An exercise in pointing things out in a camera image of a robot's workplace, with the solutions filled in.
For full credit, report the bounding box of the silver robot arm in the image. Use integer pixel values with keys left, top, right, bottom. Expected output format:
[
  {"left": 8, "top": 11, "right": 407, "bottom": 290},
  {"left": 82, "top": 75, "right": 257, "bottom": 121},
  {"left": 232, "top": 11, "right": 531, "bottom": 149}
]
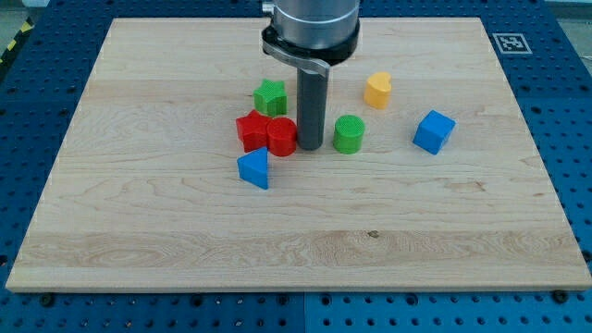
[{"left": 262, "top": 0, "right": 360, "bottom": 79}]

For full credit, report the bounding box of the yellow black hazard tape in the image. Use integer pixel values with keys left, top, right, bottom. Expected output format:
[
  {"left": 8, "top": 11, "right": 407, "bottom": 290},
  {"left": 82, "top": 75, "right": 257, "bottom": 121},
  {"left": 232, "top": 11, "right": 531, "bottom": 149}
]
[{"left": 1, "top": 17, "right": 34, "bottom": 68}]

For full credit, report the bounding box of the red star block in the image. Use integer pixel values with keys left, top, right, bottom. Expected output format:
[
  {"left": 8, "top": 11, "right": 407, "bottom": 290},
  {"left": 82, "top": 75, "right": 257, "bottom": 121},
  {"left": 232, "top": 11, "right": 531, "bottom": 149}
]
[{"left": 235, "top": 109, "right": 272, "bottom": 153}]

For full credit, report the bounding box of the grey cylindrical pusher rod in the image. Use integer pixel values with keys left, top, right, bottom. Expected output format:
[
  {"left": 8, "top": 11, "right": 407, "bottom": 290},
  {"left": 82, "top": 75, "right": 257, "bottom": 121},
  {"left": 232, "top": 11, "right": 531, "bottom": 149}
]
[{"left": 297, "top": 69, "right": 328, "bottom": 151}]

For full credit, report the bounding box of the green cylinder block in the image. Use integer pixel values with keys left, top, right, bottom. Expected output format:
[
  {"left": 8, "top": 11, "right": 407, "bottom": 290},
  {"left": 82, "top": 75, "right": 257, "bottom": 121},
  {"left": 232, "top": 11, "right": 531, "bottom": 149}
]
[{"left": 333, "top": 115, "right": 365, "bottom": 154}]

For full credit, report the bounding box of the wooden board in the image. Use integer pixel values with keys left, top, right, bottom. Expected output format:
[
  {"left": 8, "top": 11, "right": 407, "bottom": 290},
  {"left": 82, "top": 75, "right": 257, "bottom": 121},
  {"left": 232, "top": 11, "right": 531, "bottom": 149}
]
[{"left": 6, "top": 18, "right": 591, "bottom": 293}]

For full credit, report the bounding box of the green star block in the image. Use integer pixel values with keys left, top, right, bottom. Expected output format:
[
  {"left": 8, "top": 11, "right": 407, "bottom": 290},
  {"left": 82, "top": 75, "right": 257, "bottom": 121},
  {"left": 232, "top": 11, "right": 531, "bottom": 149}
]
[{"left": 253, "top": 79, "right": 288, "bottom": 117}]

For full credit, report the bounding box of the white fiducial marker tag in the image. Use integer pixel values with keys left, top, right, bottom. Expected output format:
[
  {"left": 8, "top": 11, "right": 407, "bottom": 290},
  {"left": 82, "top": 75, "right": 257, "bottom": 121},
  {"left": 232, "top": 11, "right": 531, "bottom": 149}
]
[{"left": 492, "top": 32, "right": 532, "bottom": 55}]

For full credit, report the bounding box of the yellow heart block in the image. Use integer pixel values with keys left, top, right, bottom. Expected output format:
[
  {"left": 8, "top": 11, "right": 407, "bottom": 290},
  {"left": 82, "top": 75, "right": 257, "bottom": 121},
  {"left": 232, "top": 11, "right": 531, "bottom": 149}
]
[{"left": 364, "top": 72, "right": 392, "bottom": 109}]

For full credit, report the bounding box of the red cylinder block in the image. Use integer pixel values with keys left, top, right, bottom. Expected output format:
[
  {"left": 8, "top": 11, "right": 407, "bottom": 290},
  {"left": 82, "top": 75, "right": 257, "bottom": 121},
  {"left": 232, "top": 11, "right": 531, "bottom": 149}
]
[{"left": 266, "top": 117, "right": 297, "bottom": 157}]

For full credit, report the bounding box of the blue triangle block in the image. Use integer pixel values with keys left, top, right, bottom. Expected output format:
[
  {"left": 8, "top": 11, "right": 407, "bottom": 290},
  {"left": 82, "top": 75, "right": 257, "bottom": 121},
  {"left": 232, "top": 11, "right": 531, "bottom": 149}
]
[{"left": 237, "top": 147, "right": 268, "bottom": 190}]

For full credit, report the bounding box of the blue cube block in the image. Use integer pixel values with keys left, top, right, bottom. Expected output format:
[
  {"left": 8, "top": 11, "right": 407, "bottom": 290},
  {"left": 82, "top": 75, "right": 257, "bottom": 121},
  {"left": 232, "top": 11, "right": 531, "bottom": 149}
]
[{"left": 413, "top": 110, "right": 456, "bottom": 155}]

